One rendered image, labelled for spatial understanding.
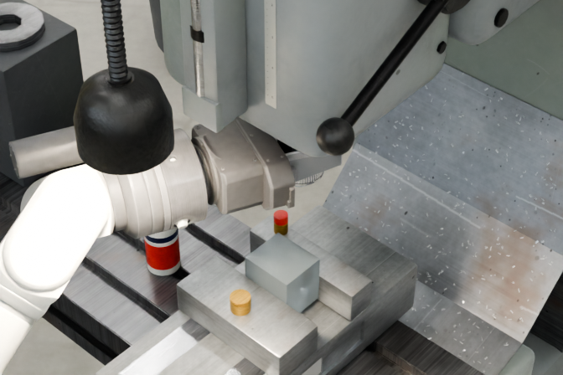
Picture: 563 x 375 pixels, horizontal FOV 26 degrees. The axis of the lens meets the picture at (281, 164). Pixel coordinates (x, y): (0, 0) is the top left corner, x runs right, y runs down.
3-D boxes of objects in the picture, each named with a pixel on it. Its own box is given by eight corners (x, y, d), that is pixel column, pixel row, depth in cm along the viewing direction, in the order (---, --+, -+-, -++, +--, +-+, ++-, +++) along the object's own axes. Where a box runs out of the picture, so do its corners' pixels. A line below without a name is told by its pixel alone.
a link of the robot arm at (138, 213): (173, 231, 107) (47, 266, 104) (149, 232, 117) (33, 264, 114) (140, 106, 107) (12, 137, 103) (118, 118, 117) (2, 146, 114)
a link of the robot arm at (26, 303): (125, 195, 105) (39, 330, 102) (108, 198, 113) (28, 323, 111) (61, 153, 103) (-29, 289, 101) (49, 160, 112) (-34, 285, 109)
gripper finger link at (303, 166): (338, 165, 116) (278, 181, 114) (339, 139, 114) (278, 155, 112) (345, 175, 115) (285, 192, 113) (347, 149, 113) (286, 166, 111)
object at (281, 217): (281, 238, 134) (281, 221, 132) (271, 231, 135) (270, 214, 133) (291, 230, 135) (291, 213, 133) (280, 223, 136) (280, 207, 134)
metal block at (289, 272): (286, 324, 129) (286, 285, 125) (245, 295, 132) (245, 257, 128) (318, 297, 132) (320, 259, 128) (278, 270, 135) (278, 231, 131)
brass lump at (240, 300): (240, 320, 125) (240, 307, 124) (225, 309, 126) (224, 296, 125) (255, 308, 126) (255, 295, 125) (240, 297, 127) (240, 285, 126)
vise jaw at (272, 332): (279, 383, 124) (279, 358, 121) (177, 309, 132) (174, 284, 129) (317, 350, 127) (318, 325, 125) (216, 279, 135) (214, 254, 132)
